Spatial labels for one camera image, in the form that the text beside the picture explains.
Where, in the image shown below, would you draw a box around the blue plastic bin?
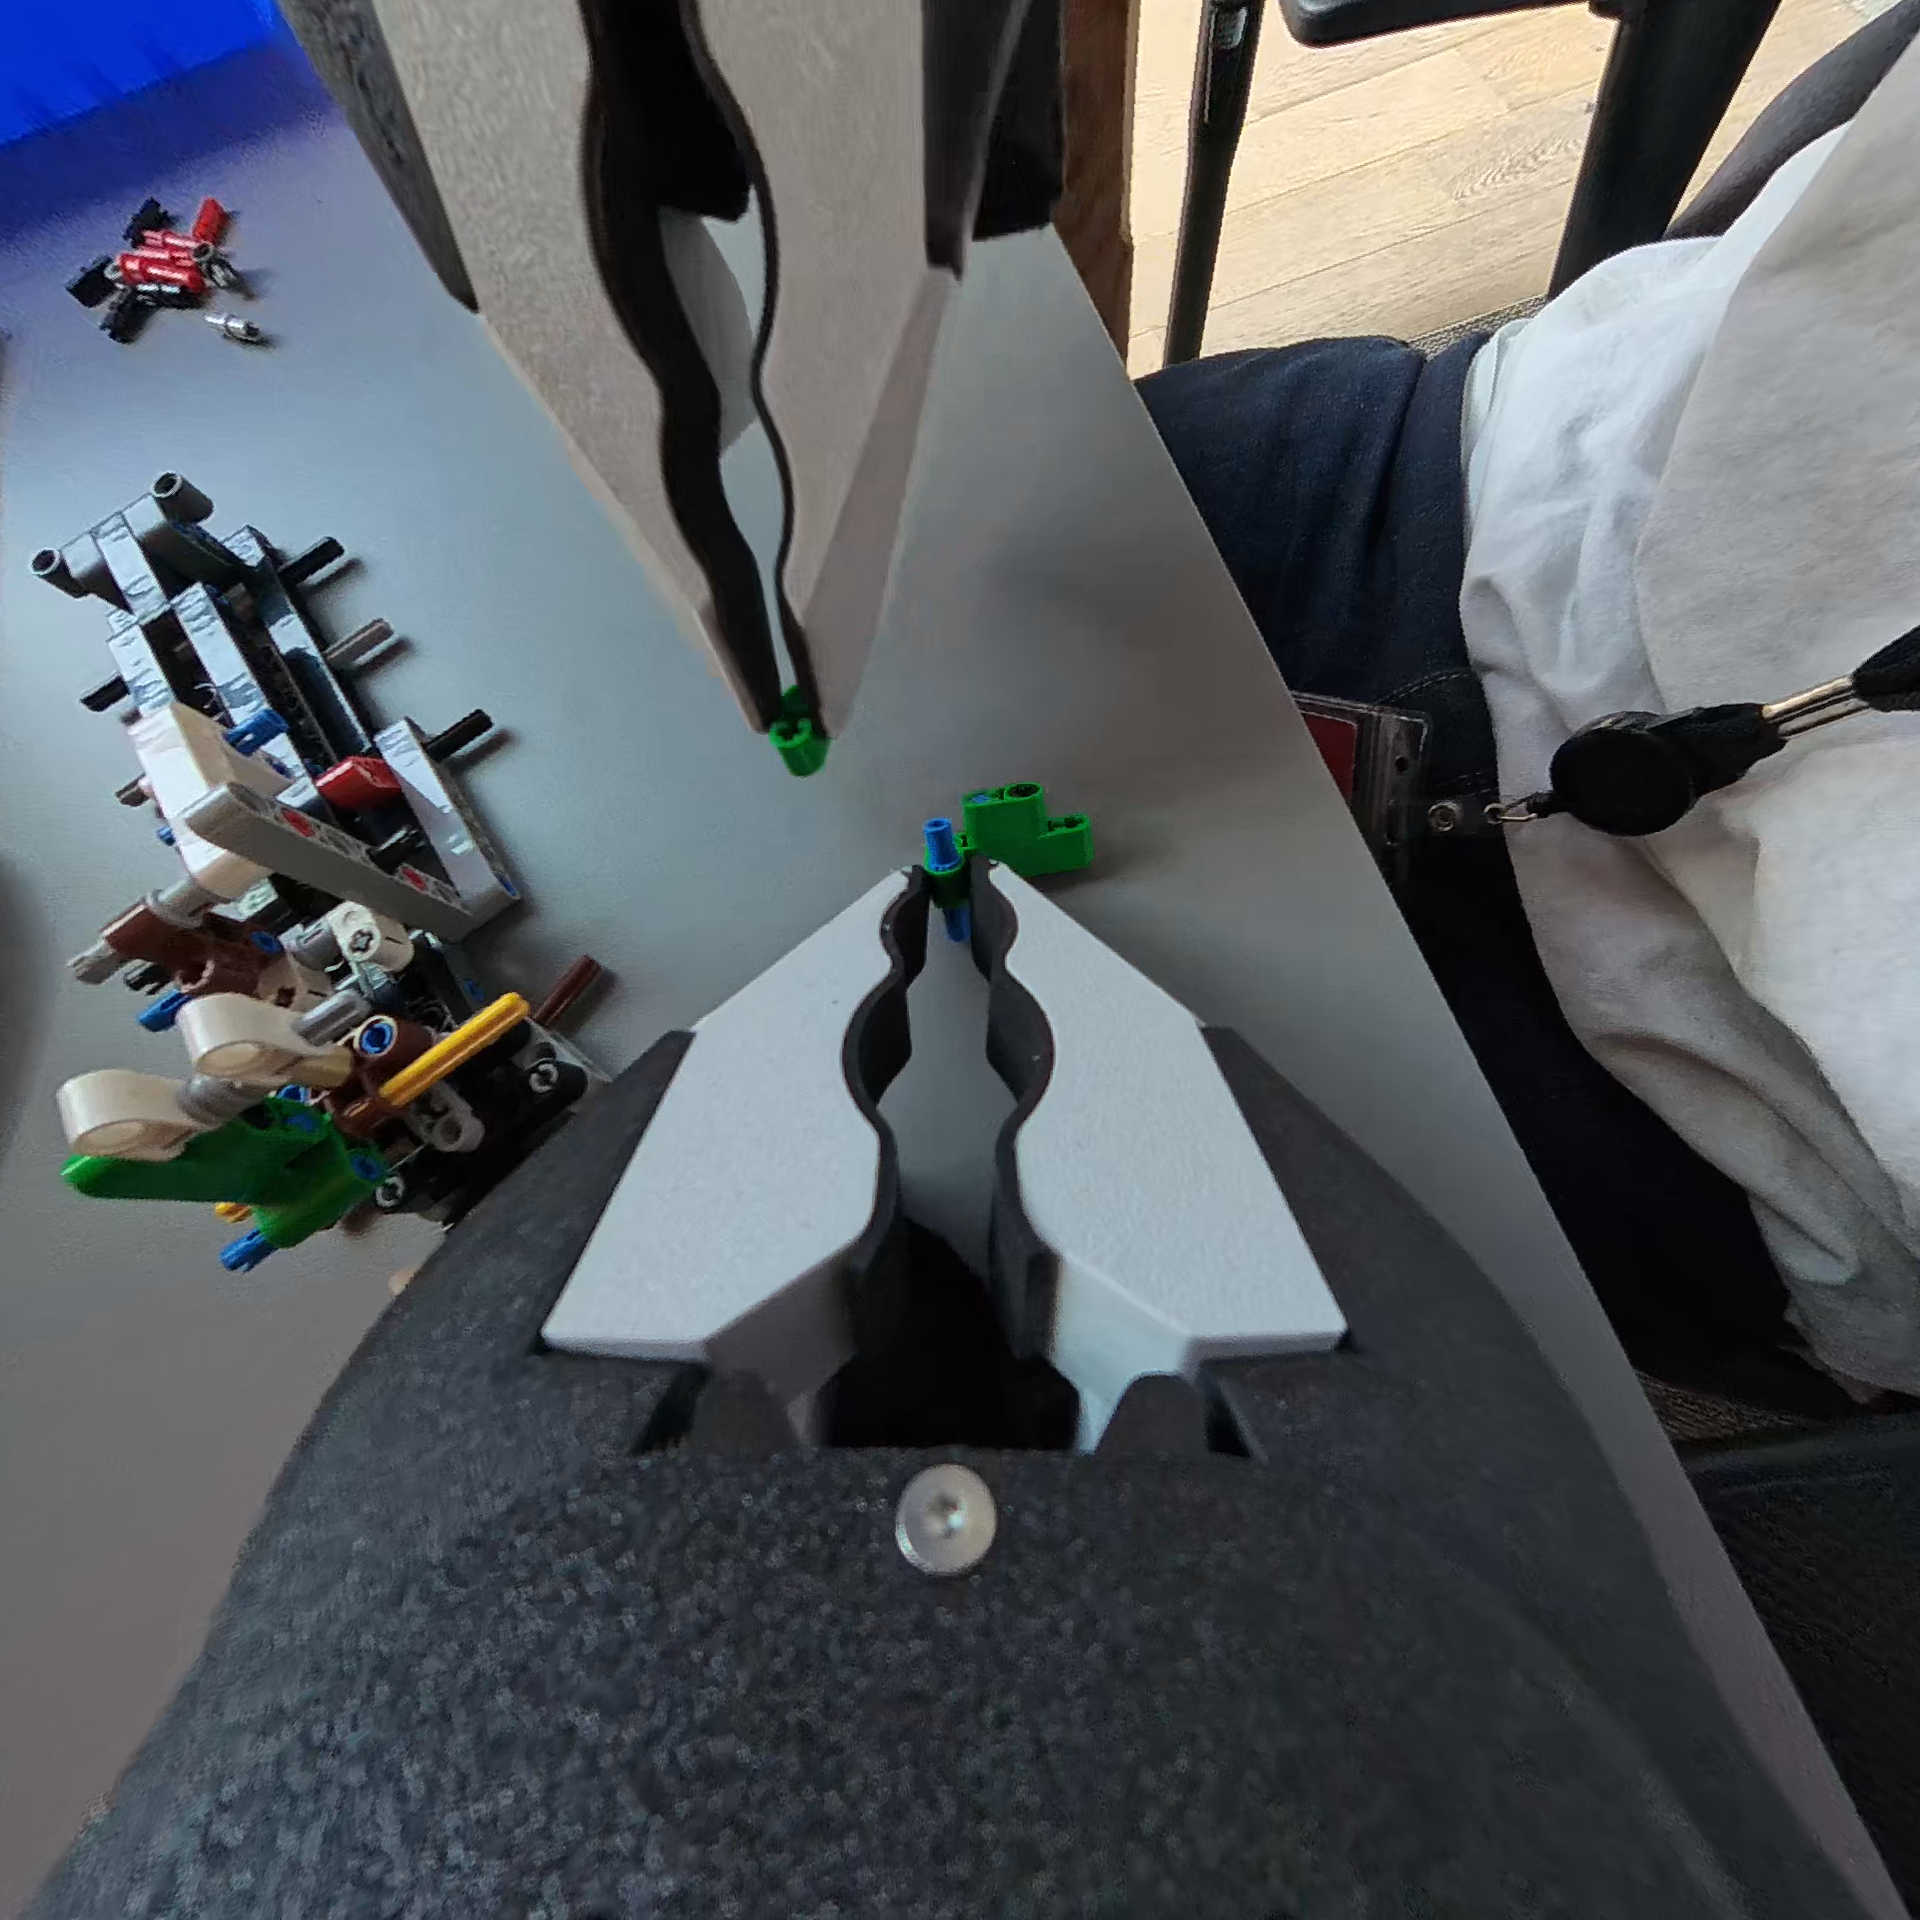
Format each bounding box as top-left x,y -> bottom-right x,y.
0,0 -> 338,154

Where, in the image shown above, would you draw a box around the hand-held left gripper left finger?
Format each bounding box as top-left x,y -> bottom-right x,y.
538,867 -> 922,1450

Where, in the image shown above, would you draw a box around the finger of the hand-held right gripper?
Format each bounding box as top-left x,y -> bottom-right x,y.
659,0 -> 962,736
281,0 -> 803,736

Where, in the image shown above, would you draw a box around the black metal stand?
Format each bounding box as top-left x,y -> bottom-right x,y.
1160,0 -> 1787,368

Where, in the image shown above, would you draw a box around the red badge holder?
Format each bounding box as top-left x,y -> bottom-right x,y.
1289,691 -> 1433,887

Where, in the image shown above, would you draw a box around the wooden pillar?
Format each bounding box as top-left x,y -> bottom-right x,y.
1056,0 -> 1143,368

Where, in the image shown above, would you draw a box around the black badge reel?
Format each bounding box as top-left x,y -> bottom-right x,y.
1424,704 -> 1787,842

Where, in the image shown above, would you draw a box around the grey lego vehicle chassis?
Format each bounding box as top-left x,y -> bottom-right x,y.
29,470 -> 614,1279

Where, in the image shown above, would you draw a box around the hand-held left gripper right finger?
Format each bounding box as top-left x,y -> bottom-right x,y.
971,863 -> 1347,1455

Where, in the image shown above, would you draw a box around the pile of small lego pieces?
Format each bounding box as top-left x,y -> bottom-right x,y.
64,192 -> 248,349

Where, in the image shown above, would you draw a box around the green angled lego piece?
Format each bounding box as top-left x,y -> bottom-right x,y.
928,779 -> 1096,915

